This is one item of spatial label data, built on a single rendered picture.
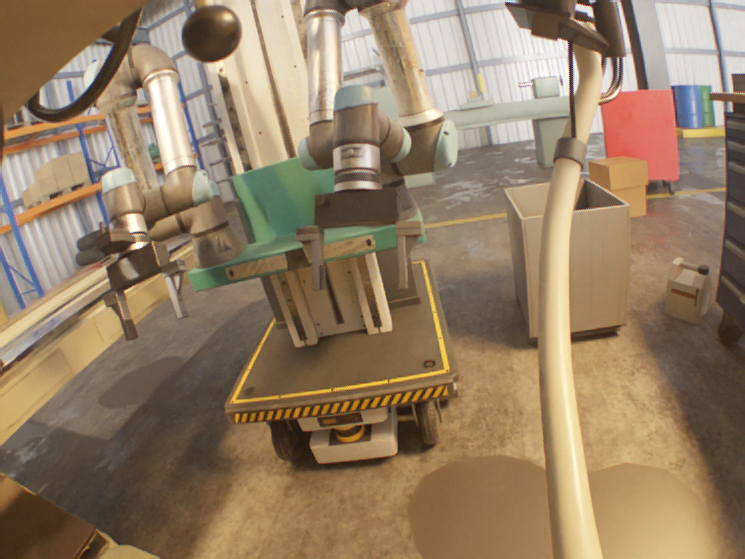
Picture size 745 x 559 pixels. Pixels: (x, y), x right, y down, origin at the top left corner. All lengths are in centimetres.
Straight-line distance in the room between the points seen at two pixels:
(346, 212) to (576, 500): 49
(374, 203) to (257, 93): 72
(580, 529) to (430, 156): 77
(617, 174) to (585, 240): 164
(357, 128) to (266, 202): 59
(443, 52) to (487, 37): 108
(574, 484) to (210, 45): 37
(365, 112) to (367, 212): 16
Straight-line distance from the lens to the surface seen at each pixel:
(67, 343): 119
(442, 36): 942
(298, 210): 113
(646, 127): 377
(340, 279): 127
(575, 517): 31
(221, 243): 110
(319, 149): 77
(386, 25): 88
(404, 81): 88
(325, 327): 136
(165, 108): 98
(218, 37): 21
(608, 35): 51
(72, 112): 63
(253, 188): 116
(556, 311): 42
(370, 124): 63
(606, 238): 150
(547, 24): 47
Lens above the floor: 96
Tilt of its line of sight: 22 degrees down
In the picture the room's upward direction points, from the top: 14 degrees counter-clockwise
